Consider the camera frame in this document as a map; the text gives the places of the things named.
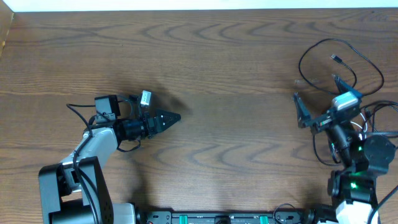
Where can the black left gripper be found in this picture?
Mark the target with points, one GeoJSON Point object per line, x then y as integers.
{"type": "Point", "coordinates": [157, 122]}

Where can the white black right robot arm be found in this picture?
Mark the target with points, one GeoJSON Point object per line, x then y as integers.
{"type": "Point", "coordinates": [364, 157]}

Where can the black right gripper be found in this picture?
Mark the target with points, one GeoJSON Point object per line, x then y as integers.
{"type": "Point", "coordinates": [303, 115]}

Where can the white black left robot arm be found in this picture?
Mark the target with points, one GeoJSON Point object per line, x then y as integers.
{"type": "Point", "coordinates": [74, 190]}

